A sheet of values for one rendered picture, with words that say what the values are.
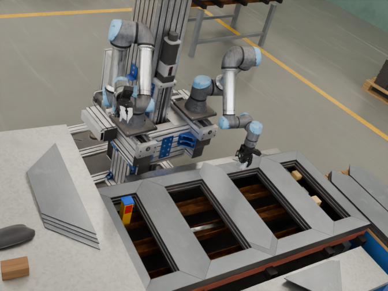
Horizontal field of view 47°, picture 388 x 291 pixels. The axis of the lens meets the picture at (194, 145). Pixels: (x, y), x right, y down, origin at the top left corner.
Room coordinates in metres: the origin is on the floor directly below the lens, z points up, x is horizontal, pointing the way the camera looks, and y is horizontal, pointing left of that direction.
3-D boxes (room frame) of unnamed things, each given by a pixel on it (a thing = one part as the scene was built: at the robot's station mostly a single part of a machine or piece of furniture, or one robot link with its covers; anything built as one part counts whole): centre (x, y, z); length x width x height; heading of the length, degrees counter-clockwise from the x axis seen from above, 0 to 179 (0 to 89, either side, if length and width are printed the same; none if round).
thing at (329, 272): (1.65, -0.89, 0.77); 0.45 x 0.20 x 0.04; 128
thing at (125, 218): (1.74, 0.27, 0.78); 0.05 x 0.05 x 0.19; 38
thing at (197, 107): (2.62, 0.06, 1.09); 0.15 x 0.15 x 0.10
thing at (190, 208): (2.11, -0.21, 0.70); 1.66 x 0.08 x 0.05; 128
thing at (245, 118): (2.31, -0.26, 1.22); 0.11 x 0.11 x 0.08; 31
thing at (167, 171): (2.47, -0.19, 0.66); 1.30 x 0.20 x 0.03; 128
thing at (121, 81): (1.97, 0.44, 1.43); 0.11 x 0.08 x 0.09; 20
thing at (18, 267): (1.03, 0.55, 1.07); 0.10 x 0.06 x 0.05; 123
